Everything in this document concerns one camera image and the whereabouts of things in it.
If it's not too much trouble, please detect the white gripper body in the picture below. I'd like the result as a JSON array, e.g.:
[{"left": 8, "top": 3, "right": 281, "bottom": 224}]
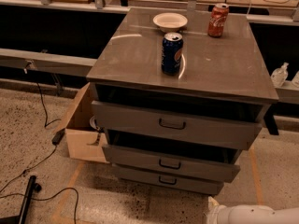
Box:
[{"left": 206, "top": 203, "right": 228, "bottom": 224}]

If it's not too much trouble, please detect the grey bottom drawer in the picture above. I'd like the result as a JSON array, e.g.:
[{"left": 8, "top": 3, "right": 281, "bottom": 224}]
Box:
[{"left": 112, "top": 164, "right": 223, "bottom": 195}]

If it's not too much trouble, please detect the grey drawer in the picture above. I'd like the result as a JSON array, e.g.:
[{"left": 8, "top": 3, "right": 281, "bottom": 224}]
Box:
[
  {"left": 102, "top": 145, "right": 240, "bottom": 183},
  {"left": 92, "top": 101, "right": 262, "bottom": 150},
  {"left": 112, "top": 164, "right": 223, "bottom": 195}
]

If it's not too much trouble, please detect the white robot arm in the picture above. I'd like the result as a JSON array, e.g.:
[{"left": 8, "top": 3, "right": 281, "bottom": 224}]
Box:
[{"left": 205, "top": 197, "right": 299, "bottom": 224}]

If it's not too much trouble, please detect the grey middle drawer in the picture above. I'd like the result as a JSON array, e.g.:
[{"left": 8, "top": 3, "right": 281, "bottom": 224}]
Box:
[{"left": 102, "top": 145, "right": 240, "bottom": 183}]

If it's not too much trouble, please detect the grey top drawer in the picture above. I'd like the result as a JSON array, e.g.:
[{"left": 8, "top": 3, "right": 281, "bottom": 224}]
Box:
[{"left": 92, "top": 101, "right": 262, "bottom": 150}]

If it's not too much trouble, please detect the grey drawer cabinet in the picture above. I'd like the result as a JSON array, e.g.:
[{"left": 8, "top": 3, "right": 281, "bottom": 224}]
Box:
[{"left": 86, "top": 7, "right": 279, "bottom": 198}]

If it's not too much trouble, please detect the cardboard box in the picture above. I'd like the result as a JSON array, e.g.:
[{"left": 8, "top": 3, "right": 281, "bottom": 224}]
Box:
[{"left": 55, "top": 84, "right": 107, "bottom": 163}]

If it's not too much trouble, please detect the blue pepsi can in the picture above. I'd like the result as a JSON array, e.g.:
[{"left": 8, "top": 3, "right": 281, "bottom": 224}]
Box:
[{"left": 162, "top": 33, "right": 184, "bottom": 75}]

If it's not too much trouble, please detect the black power adapter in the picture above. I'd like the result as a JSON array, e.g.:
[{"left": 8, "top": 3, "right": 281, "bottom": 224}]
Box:
[{"left": 51, "top": 129, "right": 64, "bottom": 146}]

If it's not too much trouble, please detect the black stand foot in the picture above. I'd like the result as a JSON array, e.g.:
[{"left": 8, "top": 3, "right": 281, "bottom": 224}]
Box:
[{"left": 0, "top": 175, "right": 41, "bottom": 224}]

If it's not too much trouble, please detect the white bowl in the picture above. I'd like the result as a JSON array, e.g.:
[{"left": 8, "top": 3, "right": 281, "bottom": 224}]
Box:
[{"left": 153, "top": 13, "right": 188, "bottom": 33}]

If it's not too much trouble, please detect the red coca-cola can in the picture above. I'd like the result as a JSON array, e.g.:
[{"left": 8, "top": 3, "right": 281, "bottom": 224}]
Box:
[{"left": 207, "top": 3, "right": 229, "bottom": 37}]

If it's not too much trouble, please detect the grey metal rail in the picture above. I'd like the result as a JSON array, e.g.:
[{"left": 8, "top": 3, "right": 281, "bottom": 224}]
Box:
[{"left": 0, "top": 49, "right": 96, "bottom": 77}]

